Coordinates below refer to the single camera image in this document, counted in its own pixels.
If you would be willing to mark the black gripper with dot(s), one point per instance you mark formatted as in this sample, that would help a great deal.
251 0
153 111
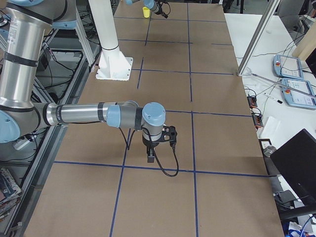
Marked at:
148 144

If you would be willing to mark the yellow plastic cup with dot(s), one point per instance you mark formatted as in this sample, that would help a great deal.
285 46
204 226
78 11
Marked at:
146 12

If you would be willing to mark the stack of books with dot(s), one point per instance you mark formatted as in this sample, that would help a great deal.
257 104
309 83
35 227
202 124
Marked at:
10 192

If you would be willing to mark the white mounting pillar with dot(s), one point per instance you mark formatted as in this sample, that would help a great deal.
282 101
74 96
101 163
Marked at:
113 65

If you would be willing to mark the orange black connector strip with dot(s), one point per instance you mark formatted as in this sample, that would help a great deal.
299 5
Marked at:
255 112

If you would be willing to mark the white power strip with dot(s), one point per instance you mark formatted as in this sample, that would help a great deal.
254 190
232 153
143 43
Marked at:
23 141

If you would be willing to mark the black marker pen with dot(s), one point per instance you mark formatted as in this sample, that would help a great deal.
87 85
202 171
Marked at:
273 98

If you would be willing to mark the black monitor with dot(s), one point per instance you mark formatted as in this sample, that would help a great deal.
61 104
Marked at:
296 162

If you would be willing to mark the lower blue teach pendant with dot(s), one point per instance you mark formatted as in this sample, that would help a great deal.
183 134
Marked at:
294 93

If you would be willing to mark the blue teach pendant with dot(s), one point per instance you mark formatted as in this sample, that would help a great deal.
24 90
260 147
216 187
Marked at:
294 93
287 67

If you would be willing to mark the upper blue teach pendant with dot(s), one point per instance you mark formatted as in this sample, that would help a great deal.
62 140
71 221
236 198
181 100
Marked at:
287 67

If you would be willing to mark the wooden board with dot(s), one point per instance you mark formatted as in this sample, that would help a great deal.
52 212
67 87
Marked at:
307 45

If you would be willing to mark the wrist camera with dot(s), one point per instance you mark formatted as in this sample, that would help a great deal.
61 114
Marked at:
169 134

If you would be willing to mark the aluminium frame post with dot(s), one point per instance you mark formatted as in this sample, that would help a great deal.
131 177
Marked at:
264 21

